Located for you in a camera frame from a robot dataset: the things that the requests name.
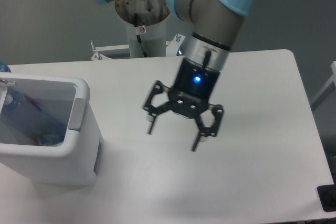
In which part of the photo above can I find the white frame at right edge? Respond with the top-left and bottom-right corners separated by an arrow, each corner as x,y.
310,61 -> 335,111

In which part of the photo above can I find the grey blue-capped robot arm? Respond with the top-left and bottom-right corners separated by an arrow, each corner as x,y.
95,0 -> 253,148

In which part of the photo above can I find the white trash can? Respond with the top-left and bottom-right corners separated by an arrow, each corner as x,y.
1,72 -> 103,186

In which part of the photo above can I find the crushed clear plastic bottle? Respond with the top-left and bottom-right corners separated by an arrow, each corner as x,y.
1,90 -> 67,146

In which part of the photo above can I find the white right base bracket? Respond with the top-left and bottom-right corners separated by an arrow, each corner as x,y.
166,34 -> 186,57

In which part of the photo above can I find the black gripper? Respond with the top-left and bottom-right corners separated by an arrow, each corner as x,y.
142,57 -> 225,153

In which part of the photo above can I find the white base bracket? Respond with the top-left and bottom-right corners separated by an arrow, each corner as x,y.
90,40 -> 130,61
166,34 -> 186,57

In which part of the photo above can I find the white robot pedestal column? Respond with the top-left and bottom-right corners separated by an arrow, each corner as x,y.
115,0 -> 170,58

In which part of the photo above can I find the blue object at left edge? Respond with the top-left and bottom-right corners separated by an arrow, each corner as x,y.
0,61 -> 11,72

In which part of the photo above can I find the black pedestal cable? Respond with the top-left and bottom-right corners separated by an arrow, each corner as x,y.
133,13 -> 148,58

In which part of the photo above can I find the black clamp at table corner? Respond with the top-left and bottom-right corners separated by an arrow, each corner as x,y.
317,184 -> 335,212

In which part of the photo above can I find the white left base bracket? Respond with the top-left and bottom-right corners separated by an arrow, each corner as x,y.
90,40 -> 130,61

